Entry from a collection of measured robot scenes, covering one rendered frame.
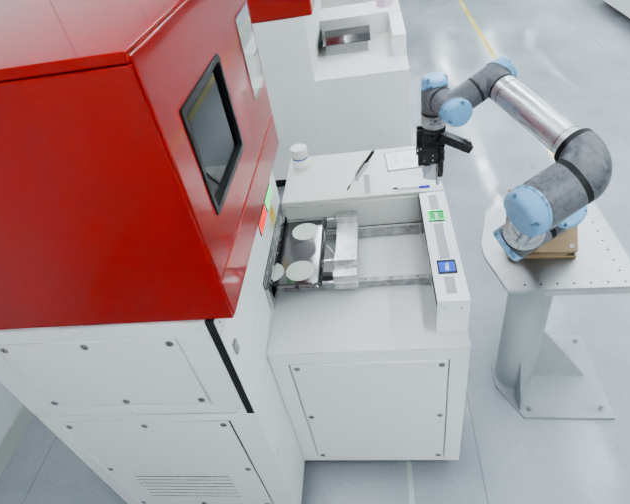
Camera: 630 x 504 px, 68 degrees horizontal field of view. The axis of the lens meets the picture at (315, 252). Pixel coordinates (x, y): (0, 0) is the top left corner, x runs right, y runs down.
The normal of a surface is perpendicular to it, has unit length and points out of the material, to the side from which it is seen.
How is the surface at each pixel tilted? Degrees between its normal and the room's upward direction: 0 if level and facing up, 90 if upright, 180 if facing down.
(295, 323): 0
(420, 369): 90
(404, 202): 90
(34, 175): 90
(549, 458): 0
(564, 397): 0
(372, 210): 90
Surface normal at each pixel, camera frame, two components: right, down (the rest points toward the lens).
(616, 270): -0.15, -0.74
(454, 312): -0.07, 0.67
